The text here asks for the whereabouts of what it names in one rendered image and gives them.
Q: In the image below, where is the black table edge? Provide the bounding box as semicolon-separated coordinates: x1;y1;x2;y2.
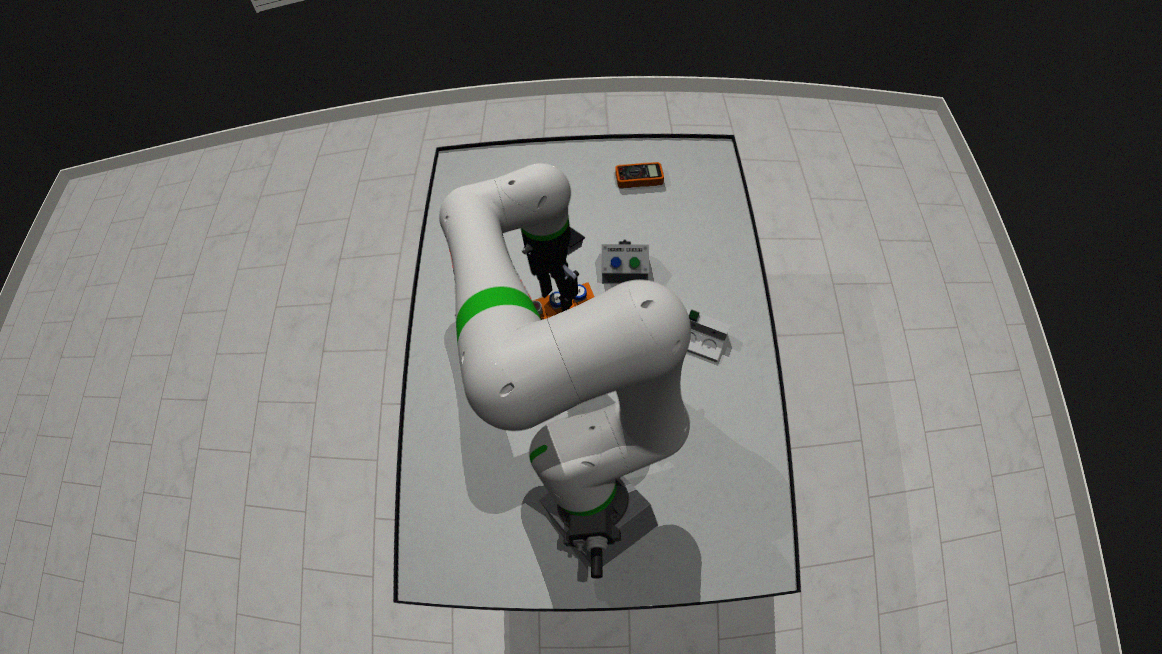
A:
393;134;801;611

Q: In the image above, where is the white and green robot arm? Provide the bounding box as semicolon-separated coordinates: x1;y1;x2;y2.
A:
439;163;691;578

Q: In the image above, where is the grey button housing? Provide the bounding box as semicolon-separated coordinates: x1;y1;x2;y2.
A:
601;240;650;283

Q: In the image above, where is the orange tube rack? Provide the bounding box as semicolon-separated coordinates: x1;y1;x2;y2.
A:
536;282;594;319

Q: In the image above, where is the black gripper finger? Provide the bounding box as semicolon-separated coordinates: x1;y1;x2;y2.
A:
526;251;553;299
547;264;579;312

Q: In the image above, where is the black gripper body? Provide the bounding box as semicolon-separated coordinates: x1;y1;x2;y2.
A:
530;246;568;274

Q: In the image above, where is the orange digital multimeter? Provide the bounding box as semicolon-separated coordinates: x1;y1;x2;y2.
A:
615;161;664;188

